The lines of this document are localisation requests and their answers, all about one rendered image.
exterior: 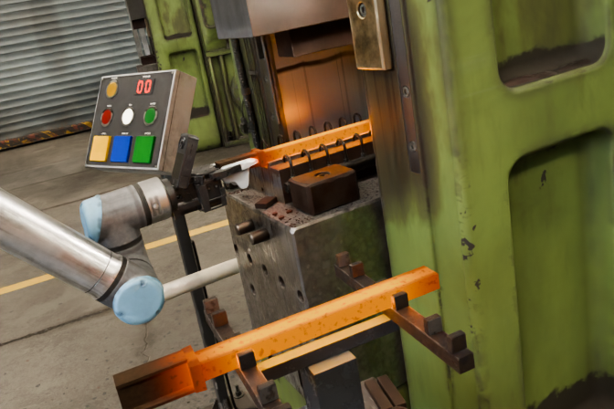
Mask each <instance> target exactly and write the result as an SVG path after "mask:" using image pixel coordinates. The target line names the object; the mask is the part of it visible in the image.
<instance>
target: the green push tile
mask: <svg viewBox="0 0 614 409"><path fill-rule="evenodd" d="M155 138H156V136H137V137H136V142H135V146H134V152H133V157H132V162H133V163H152V158H153V153H154V143H155Z"/></svg>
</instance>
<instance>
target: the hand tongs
mask: <svg viewBox="0 0 614 409"><path fill-rule="evenodd" d="M376 379H377V382H376V380H375V379H371V380H368V381H365V388H366V390H367V391H368V392H369V394H370V396H371V397H372V399H373V400H374V402H375V403H376V406H377V407H378V409H407V402H406V401H405V399H404V398H403V397H402V395H401V394H400V392H399V391H398V390H397V388H396V386H395V385H394V384H393V383H392V382H391V380H390V379H389V378H388V376H387V375H386V374H385V375H382V376H379V377H376ZM378 384H379V385H378ZM379 386H380V387H381V388H380V387H379ZM381 389H382V390H383V391H382V390H381ZM383 392H384V393H383ZM387 398H388V399H387ZM388 400H389V401H390V402H389V401H388ZM393 406H394V407H393Z"/></svg>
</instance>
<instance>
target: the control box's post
mask: <svg viewBox="0 0 614 409"><path fill-rule="evenodd" d="M160 175H161V174H160ZM171 177H172V175H161V179H162V180H163V179H165V178H166V179H168V180H169V182H170V181H171ZM181 216H182V218H181V219H178V220H175V218H174V217H172V220H173V224H174V228H175V234H176V238H177V242H178V245H179V249H180V253H181V257H182V260H183V264H184V268H185V274H186V275H187V276H188V275H191V274H194V273H196V272H198V268H197V264H196V258H195V254H194V250H193V247H192V243H191V239H190V235H189V232H188V227H187V223H186V220H185V215H181ZM190 293H191V297H192V300H193V304H194V308H195V312H196V318H197V322H198V326H199V329H200V333H201V337H202V341H203V344H204V348H206V347H209V346H211V345H214V344H216V340H215V336H214V333H213V331H212V330H211V329H210V327H209V326H208V324H207V322H206V317H205V313H204V304H203V299H205V295H204V291H203V288H198V289H195V290H193V291H190ZM212 381H213V384H214V388H215V392H216V396H217V399H218V400H219V403H220V407H221V409H224V406H223V399H227V401H228V406H229V409H232V407H231V403H230V400H229V396H228V388H227V386H226V382H225V377H224V374H221V375H219V376H217V377H215V378H212Z"/></svg>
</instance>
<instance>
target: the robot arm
mask: <svg viewBox="0 0 614 409"><path fill-rule="evenodd" d="M198 141H199V138H198V137H197V136H195V135H192V134H187V133H182V134H181V137H180V140H179V143H178V149H177V153H176V157H175V164H174V169H173V172H172V177H171V181H170V182H169V180H168V179H166V178H165V179H163V180H160V179H159V178H158V177H154V178H151V179H148V180H144V181H141V182H139V183H136V184H132V185H129V186H125V187H123V188H120V189H117V190H114V191H111V192H108V193H106V194H100V195H98V194H97V195H95V196H94V197H92V198H90V199H87V200H85V201H83V202H82V203H81V204H80V206H79V213H80V219H81V223H82V226H83V229H84V233H85V236H84V235H83V234H81V233H79V232H77V231H76V230H74V229H72V228H70V227H68V226H67V225H64V224H62V223H61V222H59V221H58V220H56V219H55V218H53V217H51V216H49V215H47V214H45V213H43V212H42V211H40V210H38V209H36V208H35V207H34V206H32V205H30V204H28V203H26V202H24V201H23V200H21V199H19V198H17V197H16V196H14V195H12V194H10V193H9V192H7V191H5V190H3V189H2V188H0V249H2V250H4V251H5V252H7V253H9V254H11V255H13V256H14V257H17V258H19V259H21V260H23V261H25V262H27V263H28V264H30V265H32V266H33V267H36V268H38V269H40V270H42V271H44V272H46V273H48V274H49V275H51V276H53V277H54V278H57V279H59V280H61V281H63V282H65V283H67V284H69V285H71V286H72V287H73V288H76V289H78V290H80V291H82V292H84V293H86V294H88V295H90V296H91V297H92V298H93V299H95V300H97V301H98V302H100V303H102V304H103V305H105V306H107V307H109V308H111V309H113V311H114V313H115V315H116V316H117V317H118V318H119V319H120V320H122V321H123V322H125V323H127V324H131V325H140V324H144V323H146V322H149V321H150V320H152V319H154V318H155V317H156V316H157V315H158V314H159V313H160V311H161V310H162V308H163V305H164V287H163V285H162V283H161V282H160V281H159V279H158V277H157V276H156V274H155V272H154V268H153V266H152V264H151V262H150V260H149V257H148V255H147V251H146V248H145V245H144V242H143V237H142V234H141V230H140V229H141V228H144V227H147V226H149V225H152V224H155V223H158V222H161V221H163V220H165V219H168V218H170V217H174V218H175V220H178V219H181V218H182V216H181V215H186V214H189V213H191V212H194V211H196V210H199V211H200V212H202V211H203V212H204V213H206V212H209V211H212V210H215V209H217V208H219V207H222V206H225V205H227V204H228V203H227V199H226V196H227V194H226V190H225V187H224V186H222V183H221V180H222V181H223V182H224V183H225V184H230V183H232V184H233V185H238V187H239V188H240V189H245V188H247V187H248V185H249V167H250V166H252V165H254V164H256V163H258V162H259V161H258V159H254V158H248V159H246V160H242V161H239V162H236V163H231V164H227V165H224V166H222V167H221V169H219V168H217V166H216V165H215V163H209V164H206V165H201V166H198V167H196V168H194V169H192V168H193V164H194V160H195V156H196V149H197V146H198ZM217 205H218V206H217ZM202 206H203V208H204V209H203V208H202ZM214 206H215V207H214ZM211 207H213V208H211Z"/></svg>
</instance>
